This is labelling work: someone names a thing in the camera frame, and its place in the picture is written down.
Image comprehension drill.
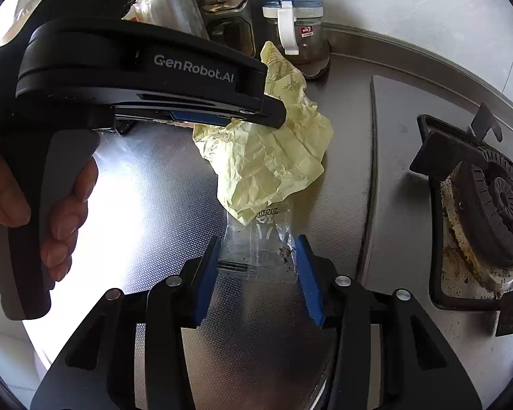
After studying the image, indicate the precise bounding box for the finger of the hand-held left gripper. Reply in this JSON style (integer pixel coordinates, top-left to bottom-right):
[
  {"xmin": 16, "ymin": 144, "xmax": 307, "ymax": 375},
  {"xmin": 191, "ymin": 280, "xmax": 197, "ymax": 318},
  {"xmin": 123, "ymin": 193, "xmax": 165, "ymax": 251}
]
[{"xmin": 111, "ymin": 92, "xmax": 288, "ymax": 129}]

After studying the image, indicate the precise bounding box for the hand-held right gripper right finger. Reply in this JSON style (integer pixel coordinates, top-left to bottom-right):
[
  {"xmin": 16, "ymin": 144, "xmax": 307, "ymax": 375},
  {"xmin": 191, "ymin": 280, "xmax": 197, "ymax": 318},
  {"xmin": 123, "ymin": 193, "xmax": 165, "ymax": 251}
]
[{"xmin": 293, "ymin": 234, "xmax": 484, "ymax": 410}]

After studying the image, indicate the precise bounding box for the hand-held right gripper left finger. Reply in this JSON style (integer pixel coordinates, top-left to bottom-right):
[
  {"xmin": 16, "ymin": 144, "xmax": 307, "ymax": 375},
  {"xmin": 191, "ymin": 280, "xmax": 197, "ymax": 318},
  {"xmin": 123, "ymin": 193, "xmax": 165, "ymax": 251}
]
[{"xmin": 31, "ymin": 236, "xmax": 223, "ymax": 410}]

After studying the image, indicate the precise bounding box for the yellow plastic bag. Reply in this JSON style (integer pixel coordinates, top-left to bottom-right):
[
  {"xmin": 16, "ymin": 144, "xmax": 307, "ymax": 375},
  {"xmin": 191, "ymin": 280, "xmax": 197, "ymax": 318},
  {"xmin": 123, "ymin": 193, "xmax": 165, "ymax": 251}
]
[{"xmin": 192, "ymin": 40, "xmax": 335, "ymax": 285}]

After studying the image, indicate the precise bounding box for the person's left hand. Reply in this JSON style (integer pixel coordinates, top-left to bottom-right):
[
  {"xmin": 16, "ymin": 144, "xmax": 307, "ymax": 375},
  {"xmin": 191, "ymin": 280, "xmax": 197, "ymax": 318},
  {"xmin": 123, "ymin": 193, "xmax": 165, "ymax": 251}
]
[{"xmin": 0, "ymin": 143, "xmax": 100, "ymax": 285}]

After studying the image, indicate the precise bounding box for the glass jar with white latch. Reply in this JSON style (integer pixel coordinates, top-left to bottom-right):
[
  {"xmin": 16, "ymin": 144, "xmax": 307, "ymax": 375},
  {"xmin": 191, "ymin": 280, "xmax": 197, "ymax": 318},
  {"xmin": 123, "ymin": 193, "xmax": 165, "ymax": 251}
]
[{"xmin": 262, "ymin": 0, "xmax": 326, "ymax": 64}]

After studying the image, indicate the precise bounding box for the square glass seasoning bottle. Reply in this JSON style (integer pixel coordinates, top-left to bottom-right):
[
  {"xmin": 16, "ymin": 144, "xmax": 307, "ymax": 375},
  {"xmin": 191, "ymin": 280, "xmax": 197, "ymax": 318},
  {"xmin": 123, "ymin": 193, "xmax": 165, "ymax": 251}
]
[{"xmin": 192, "ymin": 0, "xmax": 257, "ymax": 57}]

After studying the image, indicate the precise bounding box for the clear glass bottle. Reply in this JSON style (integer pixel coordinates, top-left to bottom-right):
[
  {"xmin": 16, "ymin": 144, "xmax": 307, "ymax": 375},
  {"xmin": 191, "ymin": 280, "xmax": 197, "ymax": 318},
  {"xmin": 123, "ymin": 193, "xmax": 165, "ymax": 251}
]
[{"xmin": 161, "ymin": 0, "xmax": 209, "ymax": 40}]

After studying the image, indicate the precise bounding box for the steel gas stove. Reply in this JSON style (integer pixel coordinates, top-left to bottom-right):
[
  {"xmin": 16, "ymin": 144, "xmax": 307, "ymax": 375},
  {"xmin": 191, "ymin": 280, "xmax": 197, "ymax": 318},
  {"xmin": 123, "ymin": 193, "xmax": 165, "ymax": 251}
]
[{"xmin": 355, "ymin": 74, "xmax": 513, "ymax": 342}]

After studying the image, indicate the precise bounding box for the gas stove burner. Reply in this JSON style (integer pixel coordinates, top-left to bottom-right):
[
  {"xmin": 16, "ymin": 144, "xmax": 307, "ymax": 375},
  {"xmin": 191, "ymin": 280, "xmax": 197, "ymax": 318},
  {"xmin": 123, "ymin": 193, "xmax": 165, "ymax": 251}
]
[{"xmin": 409, "ymin": 102, "xmax": 513, "ymax": 337}]

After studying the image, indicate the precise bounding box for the black gas burner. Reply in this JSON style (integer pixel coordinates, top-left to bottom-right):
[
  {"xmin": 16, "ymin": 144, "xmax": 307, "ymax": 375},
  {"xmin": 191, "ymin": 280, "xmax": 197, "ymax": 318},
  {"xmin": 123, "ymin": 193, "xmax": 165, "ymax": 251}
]
[{"xmin": 442, "ymin": 147, "xmax": 513, "ymax": 270}]

